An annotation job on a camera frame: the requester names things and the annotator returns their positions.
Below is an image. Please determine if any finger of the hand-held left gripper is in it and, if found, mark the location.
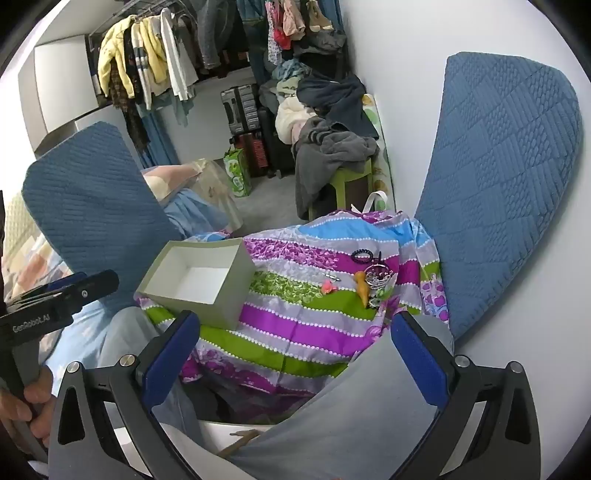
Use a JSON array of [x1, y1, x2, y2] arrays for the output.
[[7, 272, 88, 303], [4, 270, 120, 319]]

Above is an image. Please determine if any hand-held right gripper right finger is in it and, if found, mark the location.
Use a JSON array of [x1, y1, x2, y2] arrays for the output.
[[390, 311, 543, 480]]

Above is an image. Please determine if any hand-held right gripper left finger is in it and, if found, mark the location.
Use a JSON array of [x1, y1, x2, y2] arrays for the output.
[[48, 310, 201, 480]]

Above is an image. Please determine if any grey-green cardboard box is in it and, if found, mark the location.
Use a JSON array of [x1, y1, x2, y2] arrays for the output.
[[135, 240, 256, 331]]

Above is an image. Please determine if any person's left hand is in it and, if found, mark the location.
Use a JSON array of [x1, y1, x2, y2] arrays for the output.
[[22, 368, 58, 437]]

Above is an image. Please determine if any pastel patchwork quilt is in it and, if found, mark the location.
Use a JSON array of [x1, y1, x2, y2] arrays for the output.
[[0, 194, 70, 296]]

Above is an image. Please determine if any blue quilted cushion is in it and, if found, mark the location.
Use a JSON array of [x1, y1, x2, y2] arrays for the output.
[[21, 121, 185, 315], [413, 52, 581, 342]]

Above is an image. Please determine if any orange hair clip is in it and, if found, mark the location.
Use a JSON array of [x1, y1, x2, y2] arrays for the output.
[[353, 272, 372, 309]]

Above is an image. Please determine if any silver bangle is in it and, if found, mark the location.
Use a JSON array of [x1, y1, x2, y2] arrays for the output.
[[365, 264, 393, 289]]

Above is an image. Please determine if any wooden stick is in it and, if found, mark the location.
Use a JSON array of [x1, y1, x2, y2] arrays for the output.
[[217, 429, 262, 459]]

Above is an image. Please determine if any striped floral blanket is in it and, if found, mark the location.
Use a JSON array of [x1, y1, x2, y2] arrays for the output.
[[134, 209, 451, 400]]

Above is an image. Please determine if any light blue sheet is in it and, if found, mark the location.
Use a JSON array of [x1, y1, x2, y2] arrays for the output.
[[161, 189, 232, 241]]

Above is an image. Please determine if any pink cream pillow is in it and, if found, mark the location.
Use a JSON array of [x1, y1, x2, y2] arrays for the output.
[[141, 164, 204, 201]]

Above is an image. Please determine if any translucent plastic bag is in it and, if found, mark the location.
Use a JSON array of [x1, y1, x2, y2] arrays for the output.
[[194, 159, 245, 232]]

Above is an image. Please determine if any blue hanging garment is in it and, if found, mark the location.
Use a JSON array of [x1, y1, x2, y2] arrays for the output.
[[139, 102, 182, 168]]

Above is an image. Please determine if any green shopping bag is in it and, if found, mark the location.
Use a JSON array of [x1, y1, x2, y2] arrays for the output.
[[224, 148, 252, 198]]

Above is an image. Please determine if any white cabinet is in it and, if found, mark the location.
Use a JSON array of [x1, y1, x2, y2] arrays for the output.
[[32, 39, 102, 153]]

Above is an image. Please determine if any green plastic stool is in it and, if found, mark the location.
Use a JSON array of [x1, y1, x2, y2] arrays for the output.
[[308, 159, 375, 220]]

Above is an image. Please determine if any floral folded mat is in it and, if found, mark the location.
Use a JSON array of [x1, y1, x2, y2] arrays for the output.
[[362, 93, 397, 213]]

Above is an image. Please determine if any red suitcase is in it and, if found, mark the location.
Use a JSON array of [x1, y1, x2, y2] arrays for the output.
[[233, 131, 269, 178]]

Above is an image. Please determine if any black suitcase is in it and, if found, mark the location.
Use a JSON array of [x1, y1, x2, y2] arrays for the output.
[[256, 108, 296, 178]]

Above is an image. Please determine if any grey fleece towel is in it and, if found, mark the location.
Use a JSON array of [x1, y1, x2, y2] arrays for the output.
[[293, 117, 380, 220]]

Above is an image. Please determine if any grey hard suitcase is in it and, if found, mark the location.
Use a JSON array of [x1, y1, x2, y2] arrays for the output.
[[221, 85, 259, 137]]

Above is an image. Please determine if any row of hanging clothes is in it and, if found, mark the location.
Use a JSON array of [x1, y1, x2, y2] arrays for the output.
[[97, 0, 347, 144]]

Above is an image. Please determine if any cream garment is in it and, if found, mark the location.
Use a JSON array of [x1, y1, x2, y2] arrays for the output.
[[276, 99, 315, 144]]

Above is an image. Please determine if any dark navy garment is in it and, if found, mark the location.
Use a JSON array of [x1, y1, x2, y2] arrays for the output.
[[298, 74, 379, 139]]

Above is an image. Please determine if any white bag handle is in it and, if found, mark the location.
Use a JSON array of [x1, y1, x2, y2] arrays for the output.
[[351, 190, 391, 215]]

